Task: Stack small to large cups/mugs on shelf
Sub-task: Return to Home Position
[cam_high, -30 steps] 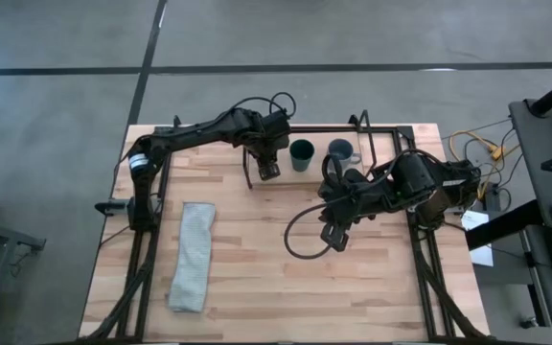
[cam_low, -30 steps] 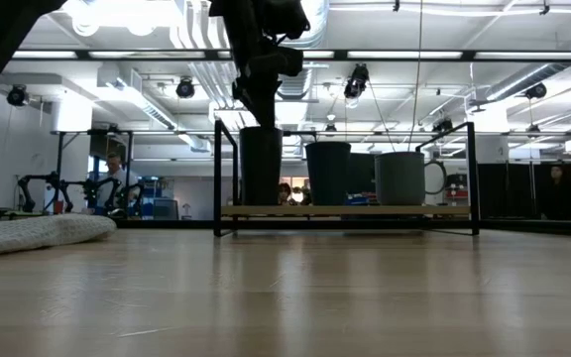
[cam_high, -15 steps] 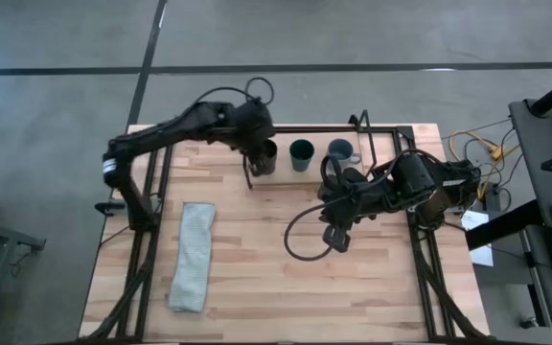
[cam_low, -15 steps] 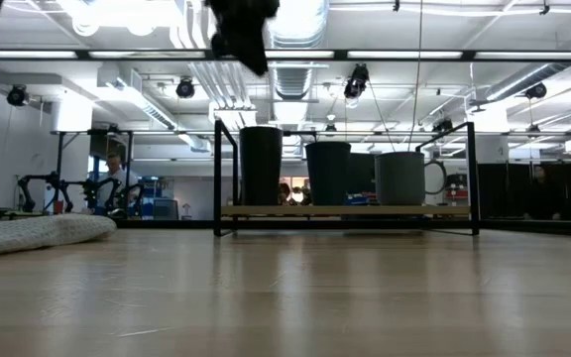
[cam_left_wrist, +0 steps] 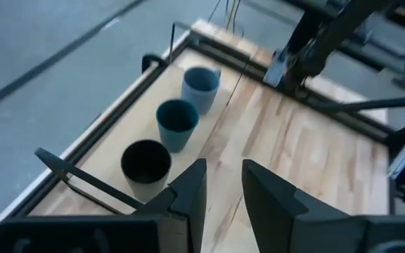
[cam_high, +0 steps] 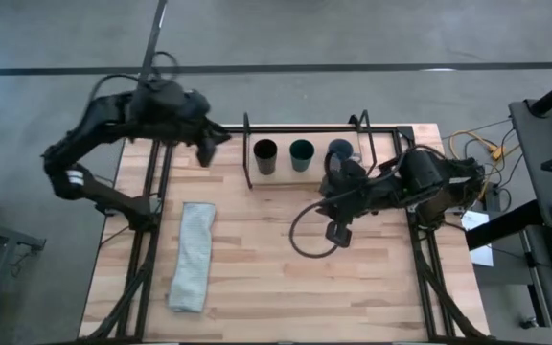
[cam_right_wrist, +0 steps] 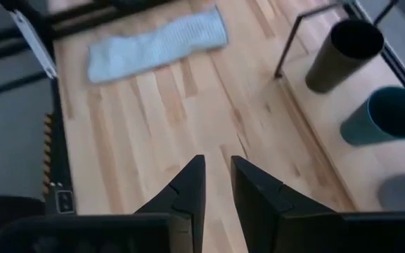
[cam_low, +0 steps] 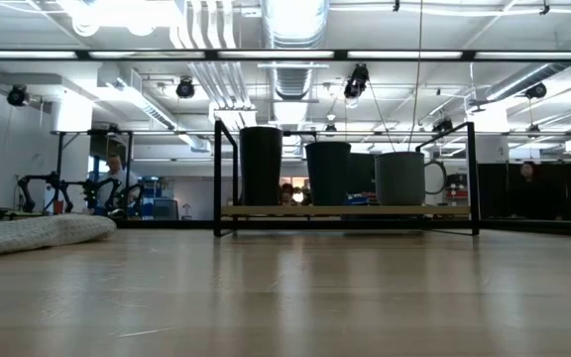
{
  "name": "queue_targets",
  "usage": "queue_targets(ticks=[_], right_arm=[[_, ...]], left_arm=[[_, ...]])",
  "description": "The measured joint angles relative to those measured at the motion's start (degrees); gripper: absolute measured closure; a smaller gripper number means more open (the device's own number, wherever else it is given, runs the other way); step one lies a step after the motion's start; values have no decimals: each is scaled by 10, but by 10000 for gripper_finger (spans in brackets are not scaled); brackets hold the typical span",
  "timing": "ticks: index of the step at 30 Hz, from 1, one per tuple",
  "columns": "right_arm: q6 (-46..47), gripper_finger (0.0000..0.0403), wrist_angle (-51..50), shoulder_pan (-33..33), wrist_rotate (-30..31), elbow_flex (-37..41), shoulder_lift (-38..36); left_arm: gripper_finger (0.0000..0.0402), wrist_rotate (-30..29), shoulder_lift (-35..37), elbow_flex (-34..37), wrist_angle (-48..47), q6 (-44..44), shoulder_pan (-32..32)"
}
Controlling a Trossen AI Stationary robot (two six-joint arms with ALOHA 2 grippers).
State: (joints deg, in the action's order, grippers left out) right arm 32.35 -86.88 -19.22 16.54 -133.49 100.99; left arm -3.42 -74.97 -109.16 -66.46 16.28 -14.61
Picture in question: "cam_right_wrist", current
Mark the light grey folded towel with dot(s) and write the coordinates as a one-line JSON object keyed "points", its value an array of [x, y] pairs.
{"points": [[153, 45]]}

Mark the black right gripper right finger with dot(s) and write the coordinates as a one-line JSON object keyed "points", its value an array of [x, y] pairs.
{"points": [[258, 200]]}

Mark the dark green cup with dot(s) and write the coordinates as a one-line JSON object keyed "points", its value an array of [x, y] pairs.
{"points": [[364, 123]]}

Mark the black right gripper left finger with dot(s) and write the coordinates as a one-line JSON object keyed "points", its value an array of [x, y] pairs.
{"points": [[188, 196]]}

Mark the white flat bar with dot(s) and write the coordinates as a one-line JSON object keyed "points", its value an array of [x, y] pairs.
{"points": [[35, 47]]}

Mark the tall olive tumbler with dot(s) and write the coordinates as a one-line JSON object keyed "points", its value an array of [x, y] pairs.
{"points": [[332, 66]]}

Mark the grey mug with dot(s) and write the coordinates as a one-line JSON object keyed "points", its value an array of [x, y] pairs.
{"points": [[399, 193]]}

